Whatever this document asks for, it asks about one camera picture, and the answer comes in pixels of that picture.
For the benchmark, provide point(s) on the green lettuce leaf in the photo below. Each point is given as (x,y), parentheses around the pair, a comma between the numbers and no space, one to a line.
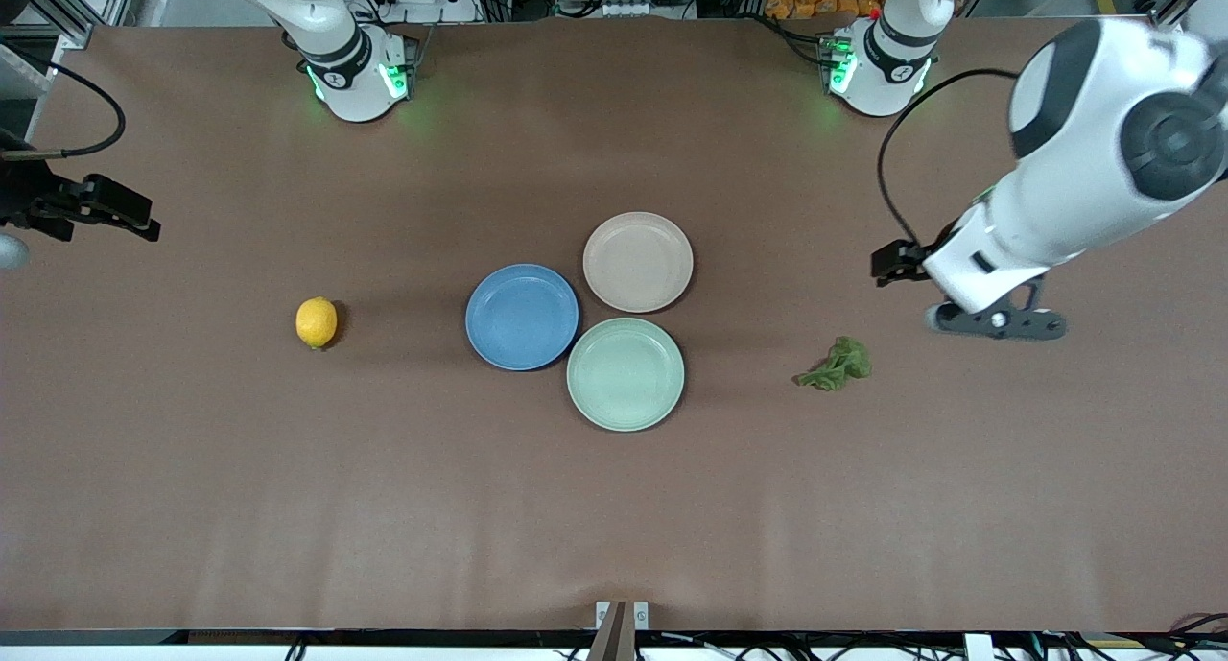
(844,362)

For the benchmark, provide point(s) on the yellow lemon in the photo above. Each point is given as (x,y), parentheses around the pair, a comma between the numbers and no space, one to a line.
(317,322)

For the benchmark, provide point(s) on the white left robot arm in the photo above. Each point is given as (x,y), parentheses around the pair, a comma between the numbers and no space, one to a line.
(1103,114)

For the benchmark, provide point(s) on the beige plate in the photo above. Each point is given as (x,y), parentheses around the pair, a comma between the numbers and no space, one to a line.
(638,263)

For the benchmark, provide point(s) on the light green plate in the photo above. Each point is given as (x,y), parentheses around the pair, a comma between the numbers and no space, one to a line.
(625,374)

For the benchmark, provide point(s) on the blue plate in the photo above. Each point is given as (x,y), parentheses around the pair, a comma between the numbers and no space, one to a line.
(523,316)

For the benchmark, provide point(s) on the small white box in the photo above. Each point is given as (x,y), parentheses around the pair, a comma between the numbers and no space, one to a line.
(979,648)

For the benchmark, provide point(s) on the aluminium frame profile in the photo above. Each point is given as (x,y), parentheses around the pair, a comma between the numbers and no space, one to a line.
(62,23)
(1180,11)

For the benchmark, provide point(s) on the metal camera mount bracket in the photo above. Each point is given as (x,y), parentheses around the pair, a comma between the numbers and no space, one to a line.
(622,642)

